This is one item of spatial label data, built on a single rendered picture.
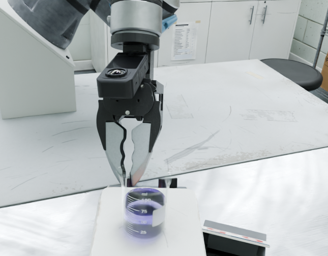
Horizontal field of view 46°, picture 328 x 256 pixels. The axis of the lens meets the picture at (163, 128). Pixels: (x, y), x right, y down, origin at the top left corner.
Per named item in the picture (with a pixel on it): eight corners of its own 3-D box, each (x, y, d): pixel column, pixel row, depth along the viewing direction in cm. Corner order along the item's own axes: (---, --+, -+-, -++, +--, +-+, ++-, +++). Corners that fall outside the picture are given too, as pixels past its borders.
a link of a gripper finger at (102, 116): (129, 151, 55) (133, 91, 55) (126, 152, 53) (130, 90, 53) (98, 149, 56) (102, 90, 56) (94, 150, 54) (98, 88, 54)
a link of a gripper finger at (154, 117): (162, 152, 54) (162, 89, 54) (160, 152, 52) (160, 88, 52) (130, 152, 55) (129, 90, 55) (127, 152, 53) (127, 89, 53)
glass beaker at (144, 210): (174, 220, 45) (179, 164, 41) (156, 254, 40) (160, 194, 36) (127, 206, 47) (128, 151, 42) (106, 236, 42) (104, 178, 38)
